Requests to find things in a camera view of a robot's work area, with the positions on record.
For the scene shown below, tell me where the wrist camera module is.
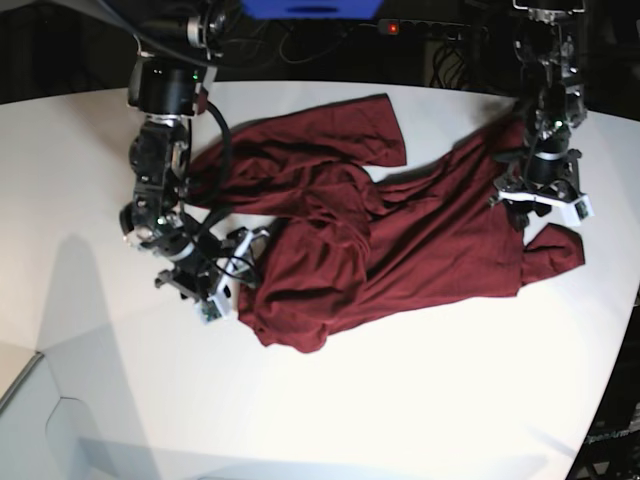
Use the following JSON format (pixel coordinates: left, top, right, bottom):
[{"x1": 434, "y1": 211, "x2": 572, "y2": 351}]
[
  {"x1": 562, "y1": 194, "x2": 595, "y2": 227},
  {"x1": 197, "y1": 293, "x2": 232, "y2": 324}
]

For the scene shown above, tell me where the dark red long-sleeve t-shirt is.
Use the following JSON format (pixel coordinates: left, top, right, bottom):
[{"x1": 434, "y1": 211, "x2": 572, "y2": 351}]
[{"x1": 190, "y1": 94, "x2": 585, "y2": 353}]

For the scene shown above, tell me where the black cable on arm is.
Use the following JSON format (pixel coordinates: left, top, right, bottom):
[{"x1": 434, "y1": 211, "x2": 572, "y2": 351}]
[
  {"x1": 184, "y1": 99, "x2": 261, "y2": 281},
  {"x1": 517, "y1": 99, "x2": 546, "y2": 191}
]

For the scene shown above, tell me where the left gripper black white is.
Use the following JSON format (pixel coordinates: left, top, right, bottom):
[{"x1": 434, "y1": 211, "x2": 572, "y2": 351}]
[{"x1": 489, "y1": 149, "x2": 587, "y2": 231}]

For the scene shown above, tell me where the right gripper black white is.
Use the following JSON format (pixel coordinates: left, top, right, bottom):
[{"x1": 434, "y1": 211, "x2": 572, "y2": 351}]
[{"x1": 154, "y1": 227, "x2": 270, "y2": 312}]

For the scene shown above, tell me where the black OpenArm labelled case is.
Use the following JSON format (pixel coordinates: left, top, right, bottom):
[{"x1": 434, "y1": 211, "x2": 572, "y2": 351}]
[{"x1": 567, "y1": 304, "x2": 639, "y2": 479}]

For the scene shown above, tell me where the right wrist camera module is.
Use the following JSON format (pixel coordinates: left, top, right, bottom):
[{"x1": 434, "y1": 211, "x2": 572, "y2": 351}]
[{"x1": 197, "y1": 293, "x2": 232, "y2": 324}]

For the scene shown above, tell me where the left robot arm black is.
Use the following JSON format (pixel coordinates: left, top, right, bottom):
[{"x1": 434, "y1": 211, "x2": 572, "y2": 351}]
[{"x1": 489, "y1": 1, "x2": 594, "y2": 231}]

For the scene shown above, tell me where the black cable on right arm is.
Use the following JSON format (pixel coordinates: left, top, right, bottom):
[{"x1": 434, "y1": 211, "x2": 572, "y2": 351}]
[{"x1": 184, "y1": 99, "x2": 261, "y2": 281}]

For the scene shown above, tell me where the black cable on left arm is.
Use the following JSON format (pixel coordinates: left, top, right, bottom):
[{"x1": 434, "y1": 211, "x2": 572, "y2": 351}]
[{"x1": 517, "y1": 99, "x2": 546, "y2": 191}]

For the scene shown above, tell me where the black power strip red light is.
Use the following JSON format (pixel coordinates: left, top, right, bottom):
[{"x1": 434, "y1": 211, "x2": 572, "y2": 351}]
[{"x1": 377, "y1": 19, "x2": 472, "y2": 41}]

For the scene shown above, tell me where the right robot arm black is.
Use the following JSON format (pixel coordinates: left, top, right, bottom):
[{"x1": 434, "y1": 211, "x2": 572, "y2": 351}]
[{"x1": 119, "y1": 1, "x2": 269, "y2": 323}]

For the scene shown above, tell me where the blue box at table back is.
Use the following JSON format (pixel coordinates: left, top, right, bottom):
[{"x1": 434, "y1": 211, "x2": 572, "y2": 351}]
[{"x1": 241, "y1": 0, "x2": 382, "y2": 20}]

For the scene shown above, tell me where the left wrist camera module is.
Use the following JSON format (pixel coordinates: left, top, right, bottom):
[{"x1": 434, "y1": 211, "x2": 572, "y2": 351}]
[{"x1": 562, "y1": 194, "x2": 595, "y2": 227}]

